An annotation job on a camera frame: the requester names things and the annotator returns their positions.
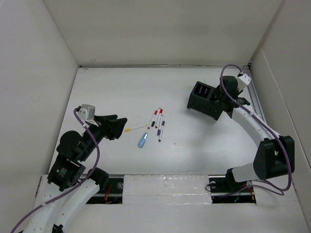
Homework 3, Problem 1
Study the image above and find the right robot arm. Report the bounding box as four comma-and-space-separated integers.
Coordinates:
217, 76, 295, 191

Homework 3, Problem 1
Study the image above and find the black capped white marker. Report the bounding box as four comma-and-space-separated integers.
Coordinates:
151, 108, 161, 127

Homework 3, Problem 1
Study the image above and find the black desk organizer box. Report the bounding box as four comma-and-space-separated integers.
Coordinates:
187, 81, 222, 120

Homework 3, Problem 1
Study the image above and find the aluminium rail right side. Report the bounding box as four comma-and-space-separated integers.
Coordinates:
242, 66, 266, 123

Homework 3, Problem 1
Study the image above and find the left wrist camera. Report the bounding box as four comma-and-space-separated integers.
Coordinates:
78, 104, 95, 121

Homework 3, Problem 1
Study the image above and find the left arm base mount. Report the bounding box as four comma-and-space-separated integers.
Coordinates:
86, 168, 124, 204

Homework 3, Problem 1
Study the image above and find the blue capped white marker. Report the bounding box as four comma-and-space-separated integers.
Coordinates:
155, 114, 163, 136

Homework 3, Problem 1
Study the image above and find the blue highlighter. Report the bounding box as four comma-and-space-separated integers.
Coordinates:
138, 133, 148, 148

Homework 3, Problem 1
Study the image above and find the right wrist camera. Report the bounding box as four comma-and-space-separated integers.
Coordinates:
237, 73, 252, 90

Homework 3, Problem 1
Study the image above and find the red capped marker left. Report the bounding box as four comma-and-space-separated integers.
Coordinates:
147, 110, 158, 129

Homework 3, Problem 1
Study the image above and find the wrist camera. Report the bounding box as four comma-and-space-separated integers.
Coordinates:
78, 104, 95, 121
237, 73, 252, 90

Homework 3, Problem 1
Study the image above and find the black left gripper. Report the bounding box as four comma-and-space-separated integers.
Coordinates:
79, 114, 127, 160

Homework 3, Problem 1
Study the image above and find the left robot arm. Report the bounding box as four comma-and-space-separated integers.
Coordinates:
11, 109, 127, 233

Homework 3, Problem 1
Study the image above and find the purple capped acrylic marker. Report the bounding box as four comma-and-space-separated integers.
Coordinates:
158, 121, 165, 142

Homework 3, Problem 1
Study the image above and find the yellow capped white marker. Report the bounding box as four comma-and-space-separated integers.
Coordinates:
124, 124, 147, 132

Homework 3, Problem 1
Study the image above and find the red capped marker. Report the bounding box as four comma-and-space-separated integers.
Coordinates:
154, 109, 163, 127
147, 110, 158, 129

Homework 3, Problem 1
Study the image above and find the red capped marker right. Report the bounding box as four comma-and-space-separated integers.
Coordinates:
154, 109, 163, 127

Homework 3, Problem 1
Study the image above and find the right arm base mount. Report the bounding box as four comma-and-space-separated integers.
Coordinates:
205, 169, 256, 204

